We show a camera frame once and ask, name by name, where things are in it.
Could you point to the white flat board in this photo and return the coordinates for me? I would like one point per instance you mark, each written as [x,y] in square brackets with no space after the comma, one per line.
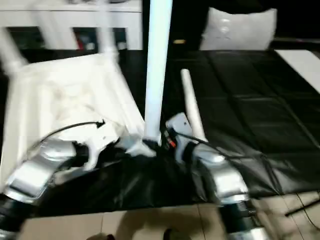
[302,65]

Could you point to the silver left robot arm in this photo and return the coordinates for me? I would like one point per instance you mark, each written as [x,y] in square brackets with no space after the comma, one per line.
[35,180]

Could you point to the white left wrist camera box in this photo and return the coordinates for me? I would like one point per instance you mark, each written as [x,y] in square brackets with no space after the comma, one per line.
[100,142]

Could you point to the white plastic table top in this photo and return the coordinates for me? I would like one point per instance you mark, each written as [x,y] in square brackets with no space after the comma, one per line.
[65,95]

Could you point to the small yellow label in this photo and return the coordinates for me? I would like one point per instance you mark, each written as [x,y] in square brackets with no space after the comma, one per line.
[179,42]

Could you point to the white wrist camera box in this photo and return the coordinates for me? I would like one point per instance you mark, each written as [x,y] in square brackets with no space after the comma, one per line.
[177,125]
[100,142]

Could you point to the white plastic table leg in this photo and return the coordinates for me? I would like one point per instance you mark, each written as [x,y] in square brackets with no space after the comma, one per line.
[157,65]
[192,105]
[107,30]
[10,50]

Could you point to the black table frame bar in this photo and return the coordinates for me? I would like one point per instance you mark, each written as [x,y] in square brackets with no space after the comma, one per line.
[302,206]

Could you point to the black work mat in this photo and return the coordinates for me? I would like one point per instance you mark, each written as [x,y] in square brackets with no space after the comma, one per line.
[250,115]

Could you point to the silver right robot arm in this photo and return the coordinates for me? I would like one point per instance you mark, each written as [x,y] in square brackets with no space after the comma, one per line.
[225,180]

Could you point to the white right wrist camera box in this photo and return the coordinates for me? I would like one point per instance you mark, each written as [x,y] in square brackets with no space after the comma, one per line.
[177,125]

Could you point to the white glass-door cabinet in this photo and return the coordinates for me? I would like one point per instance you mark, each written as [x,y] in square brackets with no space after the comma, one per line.
[65,22]

